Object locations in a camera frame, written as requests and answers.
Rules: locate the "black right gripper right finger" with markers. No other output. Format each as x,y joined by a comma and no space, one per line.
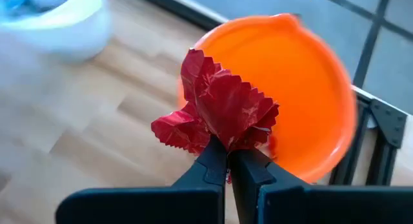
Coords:
274,201

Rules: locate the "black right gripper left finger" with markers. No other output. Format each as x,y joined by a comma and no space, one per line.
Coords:
193,201

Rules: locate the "red Skittles candy pack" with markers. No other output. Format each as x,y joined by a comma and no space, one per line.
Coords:
226,114

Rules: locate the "orange plastic pumpkin bucket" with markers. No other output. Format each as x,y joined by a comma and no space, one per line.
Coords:
306,88

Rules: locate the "white plastic bucket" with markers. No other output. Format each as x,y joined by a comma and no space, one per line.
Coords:
64,40

